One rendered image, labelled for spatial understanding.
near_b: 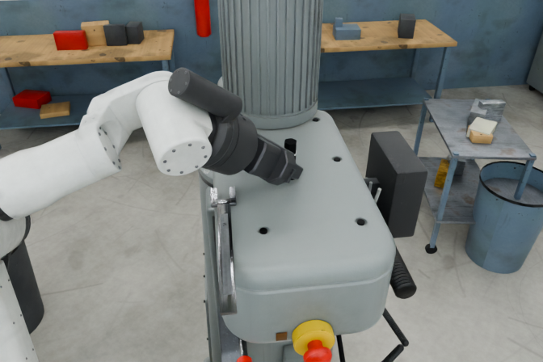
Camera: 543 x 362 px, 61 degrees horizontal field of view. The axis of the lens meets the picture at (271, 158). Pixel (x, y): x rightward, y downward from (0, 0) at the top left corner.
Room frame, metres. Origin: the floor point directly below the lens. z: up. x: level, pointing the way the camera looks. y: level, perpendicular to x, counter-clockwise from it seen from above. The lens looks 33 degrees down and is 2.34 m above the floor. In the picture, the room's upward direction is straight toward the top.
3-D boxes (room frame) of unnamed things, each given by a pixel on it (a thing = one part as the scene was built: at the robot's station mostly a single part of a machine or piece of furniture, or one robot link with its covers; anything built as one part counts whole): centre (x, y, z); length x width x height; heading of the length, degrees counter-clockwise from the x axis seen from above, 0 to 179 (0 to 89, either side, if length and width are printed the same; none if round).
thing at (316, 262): (0.65, -0.03, 1.81); 0.47 x 0.26 x 0.16; 7
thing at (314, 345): (0.39, -0.06, 1.76); 0.04 x 0.03 x 0.04; 97
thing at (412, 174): (0.98, -0.32, 1.62); 0.20 x 0.09 x 0.21; 7
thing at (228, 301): (0.47, 0.06, 1.89); 0.24 x 0.04 x 0.01; 7
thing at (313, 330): (0.41, -0.06, 1.76); 0.06 x 0.02 x 0.06; 97
